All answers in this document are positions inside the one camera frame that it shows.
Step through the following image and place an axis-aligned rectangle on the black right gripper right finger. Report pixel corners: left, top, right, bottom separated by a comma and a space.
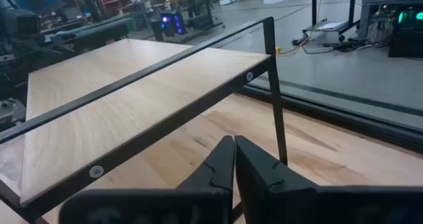
235, 135, 423, 224

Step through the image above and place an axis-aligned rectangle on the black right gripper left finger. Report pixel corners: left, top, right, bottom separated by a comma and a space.
59, 135, 235, 224

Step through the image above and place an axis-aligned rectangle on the black rolling stand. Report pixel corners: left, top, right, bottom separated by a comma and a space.
302, 0, 361, 42

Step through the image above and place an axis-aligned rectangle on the computer tower with purple lights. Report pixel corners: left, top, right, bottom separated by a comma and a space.
160, 11, 188, 36

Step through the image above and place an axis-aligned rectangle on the dark grey desk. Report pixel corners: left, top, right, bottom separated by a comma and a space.
56, 17, 136, 52

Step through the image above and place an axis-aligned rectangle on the black computer with green lights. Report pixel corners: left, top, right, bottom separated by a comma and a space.
388, 5, 423, 58

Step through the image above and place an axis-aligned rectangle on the black aluminium table frame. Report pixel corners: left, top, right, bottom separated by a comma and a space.
236, 85, 423, 154

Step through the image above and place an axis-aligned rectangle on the wooden shelf with black frame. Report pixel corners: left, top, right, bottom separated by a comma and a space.
0, 16, 288, 224

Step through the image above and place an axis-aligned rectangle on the yellow floor cable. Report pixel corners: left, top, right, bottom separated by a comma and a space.
276, 0, 323, 57

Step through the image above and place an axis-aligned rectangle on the black floor cable bundle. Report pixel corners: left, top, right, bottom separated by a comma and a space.
292, 37, 367, 55

